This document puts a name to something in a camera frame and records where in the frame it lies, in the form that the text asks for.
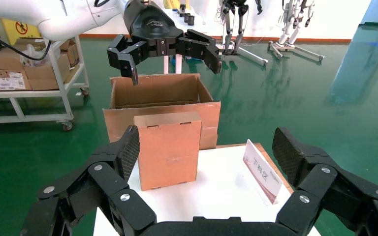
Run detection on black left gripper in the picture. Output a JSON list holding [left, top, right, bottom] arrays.
[[106, 0, 223, 86]]

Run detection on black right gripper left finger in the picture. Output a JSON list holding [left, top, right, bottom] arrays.
[[19, 125, 157, 236]]

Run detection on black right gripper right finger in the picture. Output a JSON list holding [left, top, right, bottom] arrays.
[[272, 127, 378, 236]]

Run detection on large open cardboard box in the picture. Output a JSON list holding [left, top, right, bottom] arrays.
[[102, 73, 221, 150]]

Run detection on small brown cardboard box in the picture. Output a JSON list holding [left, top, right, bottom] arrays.
[[60, 39, 80, 68]]

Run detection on plain brown cardboard box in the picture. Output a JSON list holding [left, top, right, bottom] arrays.
[[24, 54, 71, 91]]

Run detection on cardboard box with white label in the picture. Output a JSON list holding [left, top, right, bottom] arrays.
[[0, 67, 32, 91]]

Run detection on wide flat cardboard box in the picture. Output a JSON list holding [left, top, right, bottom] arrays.
[[0, 45, 70, 71]]

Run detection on yellow object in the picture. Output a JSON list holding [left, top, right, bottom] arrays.
[[163, 0, 181, 10]]

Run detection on white and red table sign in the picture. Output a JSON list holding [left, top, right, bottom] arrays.
[[243, 139, 284, 205]]

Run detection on black humanoid robot on stand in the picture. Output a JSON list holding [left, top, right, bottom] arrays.
[[213, 0, 270, 66]]

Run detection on white wheeled cart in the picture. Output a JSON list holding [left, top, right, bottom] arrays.
[[0, 35, 90, 132]]

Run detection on white metal stand base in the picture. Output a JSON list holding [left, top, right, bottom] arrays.
[[268, 0, 326, 62]]

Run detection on clear plastic bag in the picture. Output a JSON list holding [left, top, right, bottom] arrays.
[[19, 44, 52, 68]]

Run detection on yellow warning sign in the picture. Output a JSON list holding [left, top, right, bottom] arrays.
[[0, 18, 43, 46]]

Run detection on white tube frame table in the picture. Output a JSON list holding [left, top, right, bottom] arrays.
[[162, 8, 209, 74]]

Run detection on long black arm cable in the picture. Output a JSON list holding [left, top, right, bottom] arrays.
[[0, 28, 52, 62]]

